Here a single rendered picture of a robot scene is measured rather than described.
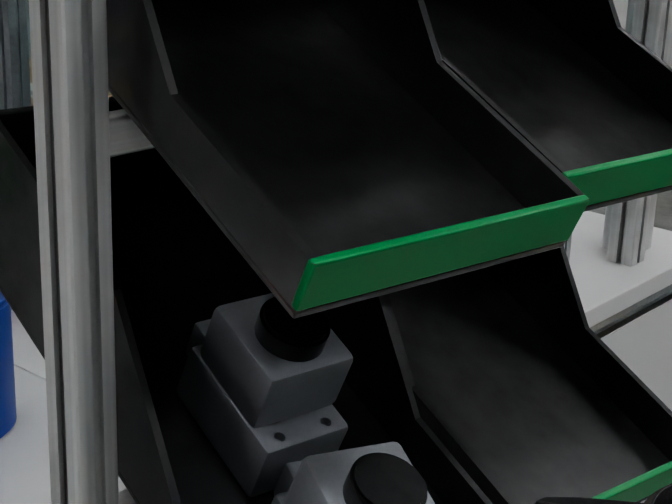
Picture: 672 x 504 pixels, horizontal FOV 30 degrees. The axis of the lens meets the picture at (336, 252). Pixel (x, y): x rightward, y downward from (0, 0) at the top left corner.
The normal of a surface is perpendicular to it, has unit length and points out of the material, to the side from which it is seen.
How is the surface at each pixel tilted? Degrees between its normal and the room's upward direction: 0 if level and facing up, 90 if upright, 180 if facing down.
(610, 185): 115
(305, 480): 86
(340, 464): 25
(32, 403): 0
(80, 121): 90
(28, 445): 0
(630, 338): 90
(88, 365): 90
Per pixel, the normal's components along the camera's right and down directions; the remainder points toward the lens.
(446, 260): 0.56, 0.65
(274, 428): 0.30, -0.74
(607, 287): 0.04, -0.94
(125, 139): 0.76, 0.23
